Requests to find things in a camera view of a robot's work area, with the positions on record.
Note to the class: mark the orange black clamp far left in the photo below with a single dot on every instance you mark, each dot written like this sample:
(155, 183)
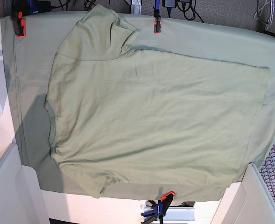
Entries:
(18, 24)

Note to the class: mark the green table cloth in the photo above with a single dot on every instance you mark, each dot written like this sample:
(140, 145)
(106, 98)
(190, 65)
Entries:
(28, 62)

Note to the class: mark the orange black clamp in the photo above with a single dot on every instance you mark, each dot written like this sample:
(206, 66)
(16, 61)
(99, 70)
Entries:
(157, 23)
(18, 24)

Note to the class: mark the light green T-shirt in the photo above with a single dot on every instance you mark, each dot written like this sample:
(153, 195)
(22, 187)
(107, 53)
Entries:
(119, 114)

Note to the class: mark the orange black clamp far middle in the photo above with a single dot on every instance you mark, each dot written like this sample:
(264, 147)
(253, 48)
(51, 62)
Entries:
(157, 23)

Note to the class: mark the blue orange bar clamp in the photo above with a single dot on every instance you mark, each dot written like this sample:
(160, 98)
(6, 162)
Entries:
(158, 209)

